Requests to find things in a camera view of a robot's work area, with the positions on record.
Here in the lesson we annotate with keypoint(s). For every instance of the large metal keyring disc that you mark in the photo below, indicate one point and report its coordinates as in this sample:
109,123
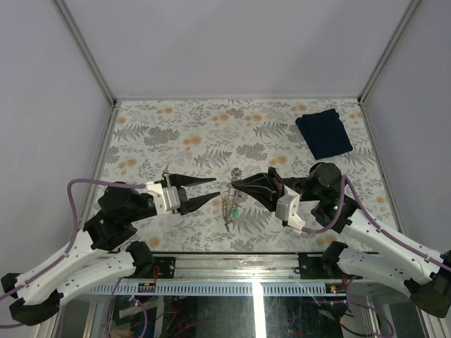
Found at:
230,197

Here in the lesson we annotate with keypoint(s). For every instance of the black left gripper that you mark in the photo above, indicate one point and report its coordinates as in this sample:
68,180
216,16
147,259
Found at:
190,204

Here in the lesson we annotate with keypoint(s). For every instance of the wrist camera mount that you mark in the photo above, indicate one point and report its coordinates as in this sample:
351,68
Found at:
286,210
166,199

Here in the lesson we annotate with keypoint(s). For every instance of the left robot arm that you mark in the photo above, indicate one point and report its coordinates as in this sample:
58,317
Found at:
100,249

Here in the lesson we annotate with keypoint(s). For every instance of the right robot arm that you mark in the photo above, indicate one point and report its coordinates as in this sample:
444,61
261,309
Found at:
318,203

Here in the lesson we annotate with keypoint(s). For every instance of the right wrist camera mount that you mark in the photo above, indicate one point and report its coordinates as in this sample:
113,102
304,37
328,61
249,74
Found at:
286,210

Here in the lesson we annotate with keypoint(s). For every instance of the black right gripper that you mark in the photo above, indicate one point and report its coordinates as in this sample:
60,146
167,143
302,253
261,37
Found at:
265,187

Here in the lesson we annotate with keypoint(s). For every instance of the key with black white tag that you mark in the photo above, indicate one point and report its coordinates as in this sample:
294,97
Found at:
166,170

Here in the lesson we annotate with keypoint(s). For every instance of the metal base rail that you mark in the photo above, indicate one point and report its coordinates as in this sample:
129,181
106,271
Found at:
242,267

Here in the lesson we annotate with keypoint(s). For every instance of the dark blue folded cloth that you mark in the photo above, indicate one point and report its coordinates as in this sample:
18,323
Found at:
324,134

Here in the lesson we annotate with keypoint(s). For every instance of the white slotted cable duct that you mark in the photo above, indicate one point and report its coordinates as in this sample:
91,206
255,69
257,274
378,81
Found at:
168,288

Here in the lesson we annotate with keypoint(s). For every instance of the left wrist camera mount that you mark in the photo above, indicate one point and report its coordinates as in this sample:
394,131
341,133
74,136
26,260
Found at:
166,199

